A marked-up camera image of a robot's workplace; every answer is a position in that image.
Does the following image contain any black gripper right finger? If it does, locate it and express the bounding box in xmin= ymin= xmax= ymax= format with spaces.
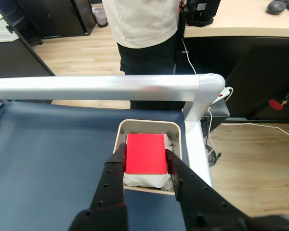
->
xmin=165 ymin=149 xmax=256 ymax=231

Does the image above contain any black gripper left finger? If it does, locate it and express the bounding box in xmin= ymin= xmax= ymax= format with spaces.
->
xmin=67 ymin=142 xmax=129 ymax=231

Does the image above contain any red cube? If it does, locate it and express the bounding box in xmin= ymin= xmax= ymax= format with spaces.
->
xmin=125 ymin=133 xmax=169 ymax=176

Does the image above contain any beige box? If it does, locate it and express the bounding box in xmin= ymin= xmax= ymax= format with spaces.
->
xmin=113 ymin=119 xmax=183 ymax=197

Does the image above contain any white crumpled tissue paper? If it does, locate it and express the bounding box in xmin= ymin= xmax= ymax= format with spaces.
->
xmin=124 ymin=131 xmax=174 ymax=191

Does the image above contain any dark blue table mat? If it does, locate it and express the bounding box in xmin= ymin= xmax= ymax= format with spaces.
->
xmin=0 ymin=101 xmax=190 ymax=231

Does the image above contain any white power strip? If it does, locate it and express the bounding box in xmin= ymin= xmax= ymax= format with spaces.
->
xmin=211 ymin=86 xmax=234 ymax=104

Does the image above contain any red key tag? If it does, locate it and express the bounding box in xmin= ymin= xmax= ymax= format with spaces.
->
xmin=268 ymin=94 xmax=289 ymax=111

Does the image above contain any person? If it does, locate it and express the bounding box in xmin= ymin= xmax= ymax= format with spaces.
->
xmin=102 ymin=0 xmax=187 ymax=111

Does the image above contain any trash bin with white bag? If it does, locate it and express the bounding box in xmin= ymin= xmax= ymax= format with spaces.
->
xmin=91 ymin=6 xmax=109 ymax=28

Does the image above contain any black cabinet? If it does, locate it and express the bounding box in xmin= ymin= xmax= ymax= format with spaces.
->
xmin=14 ymin=0 xmax=97 ymax=39

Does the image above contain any wooden desk with black front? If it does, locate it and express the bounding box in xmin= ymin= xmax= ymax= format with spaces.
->
xmin=175 ymin=0 xmax=289 ymax=123

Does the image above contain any black machine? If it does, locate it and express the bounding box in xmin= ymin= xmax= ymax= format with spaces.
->
xmin=183 ymin=0 xmax=222 ymax=27

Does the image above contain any white desk top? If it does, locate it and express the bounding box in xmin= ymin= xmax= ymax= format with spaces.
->
xmin=0 ymin=12 xmax=19 ymax=43

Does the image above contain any dark grey computer mouse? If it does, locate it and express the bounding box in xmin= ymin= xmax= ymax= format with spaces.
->
xmin=266 ymin=0 xmax=287 ymax=16

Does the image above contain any black cable bundle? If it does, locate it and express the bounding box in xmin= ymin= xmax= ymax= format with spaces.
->
xmin=205 ymin=134 xmax=223 ymax=167

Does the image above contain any white power cable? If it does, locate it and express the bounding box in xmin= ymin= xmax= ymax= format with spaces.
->
xmin=204 ymin=87 xmax=234 ymax=157
xmin=221 ymin=122 xmax=289 ymax=140
xmin=182 ymin=38 xmax=198 ymax=75

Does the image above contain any black slanted frame bar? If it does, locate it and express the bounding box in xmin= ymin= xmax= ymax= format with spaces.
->
xmin=0 ymin=0 xmax=56 ymax=77

